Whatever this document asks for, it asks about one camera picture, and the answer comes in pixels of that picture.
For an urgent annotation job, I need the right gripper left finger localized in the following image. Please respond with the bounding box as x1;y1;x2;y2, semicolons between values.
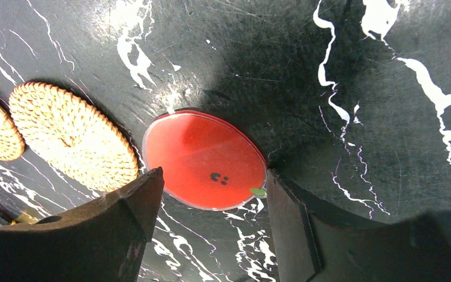
0;167;164;281

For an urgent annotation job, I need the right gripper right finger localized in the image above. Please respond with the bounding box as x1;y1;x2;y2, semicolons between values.
266;170;451;281

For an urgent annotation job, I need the red apple coaster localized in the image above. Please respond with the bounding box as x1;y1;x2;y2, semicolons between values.
142;110;267;211

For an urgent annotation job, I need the yellow handled screwdriver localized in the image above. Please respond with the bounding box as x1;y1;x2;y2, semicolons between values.
0;210;38;226

